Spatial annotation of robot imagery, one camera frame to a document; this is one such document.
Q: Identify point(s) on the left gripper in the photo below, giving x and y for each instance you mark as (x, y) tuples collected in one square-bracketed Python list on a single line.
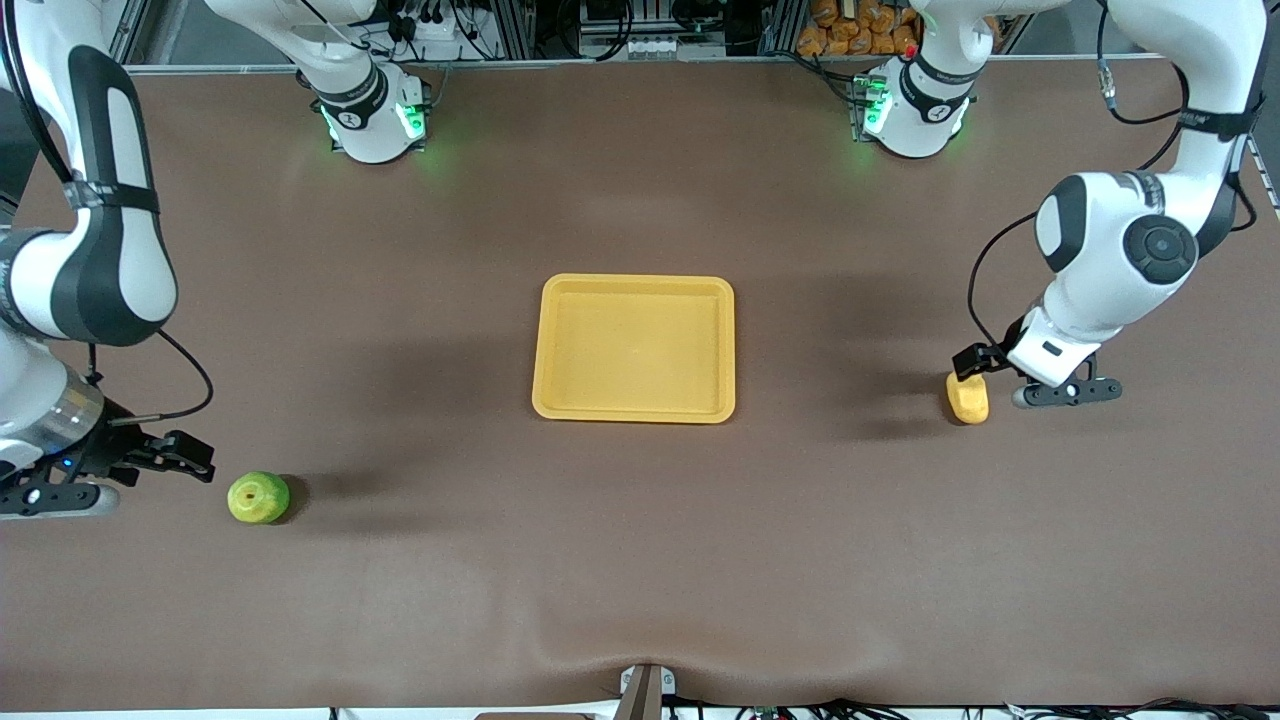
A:
[(972, 361)]

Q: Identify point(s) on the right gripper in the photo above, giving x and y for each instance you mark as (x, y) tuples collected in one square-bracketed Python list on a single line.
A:
[(108, 452)]

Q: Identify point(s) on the yellow potato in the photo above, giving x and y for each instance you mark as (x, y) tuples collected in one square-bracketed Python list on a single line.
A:
[(970, 405)]

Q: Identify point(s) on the green apple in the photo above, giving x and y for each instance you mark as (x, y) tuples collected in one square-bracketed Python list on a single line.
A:
[(258, 498)]

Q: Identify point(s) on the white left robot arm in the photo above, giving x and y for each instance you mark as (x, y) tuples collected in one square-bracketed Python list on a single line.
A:
[(1100, 270)]

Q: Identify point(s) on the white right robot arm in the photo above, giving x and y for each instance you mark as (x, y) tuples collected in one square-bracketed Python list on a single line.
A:
[(140, 280)]

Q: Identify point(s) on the yellow plastic tray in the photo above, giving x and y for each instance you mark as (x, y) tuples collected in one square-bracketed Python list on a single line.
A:
[(620, 350)]

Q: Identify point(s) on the pile of orange bread rolls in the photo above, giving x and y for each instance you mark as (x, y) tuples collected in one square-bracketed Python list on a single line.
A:
[(840, 30)]

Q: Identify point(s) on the brown table mat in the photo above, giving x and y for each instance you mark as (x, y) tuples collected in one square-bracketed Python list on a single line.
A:
[(640, 550)]

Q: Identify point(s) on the white power strip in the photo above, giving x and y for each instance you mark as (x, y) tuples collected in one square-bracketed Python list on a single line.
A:
[(440, 28)]

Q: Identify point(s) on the aluminium frame post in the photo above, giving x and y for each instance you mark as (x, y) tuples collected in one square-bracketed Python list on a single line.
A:
[(785, 25), (515, 25)]

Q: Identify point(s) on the grey metal camera mount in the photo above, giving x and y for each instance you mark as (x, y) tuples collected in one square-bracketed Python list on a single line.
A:
[(645, 695)]

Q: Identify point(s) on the aluminium table edge rail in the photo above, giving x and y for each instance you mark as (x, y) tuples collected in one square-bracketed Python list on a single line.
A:
[(600, 62)]

